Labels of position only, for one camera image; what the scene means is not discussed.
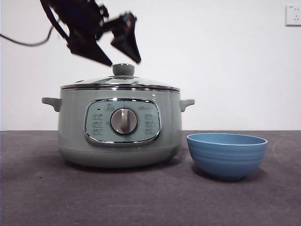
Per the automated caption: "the glass lid with green knob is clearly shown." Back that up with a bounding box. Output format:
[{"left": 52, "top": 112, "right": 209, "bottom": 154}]
[{"left": 59, "top": 63, "right": 181, "bottom": 91}]

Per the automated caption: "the pale green electric steamer pot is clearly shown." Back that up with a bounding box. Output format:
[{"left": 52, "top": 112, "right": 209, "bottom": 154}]
[{"left": 41, "top": 89, "right": 196, "bottom": 169}]

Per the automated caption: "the blue ribbed bowl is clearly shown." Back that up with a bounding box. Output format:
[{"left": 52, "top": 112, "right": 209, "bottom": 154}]
[{"left": 187, "top": 133, "right": 269, "bottom": 182}]

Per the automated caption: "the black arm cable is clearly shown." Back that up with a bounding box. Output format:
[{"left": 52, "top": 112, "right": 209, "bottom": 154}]
[{"left": 0, "top": 25, "right": 54, "bottom": 47}]

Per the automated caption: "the white wall socket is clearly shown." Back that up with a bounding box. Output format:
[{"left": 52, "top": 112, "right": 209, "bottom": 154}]
[{"left": 285, "top": 5, "right": 301, "bottom": 26}]

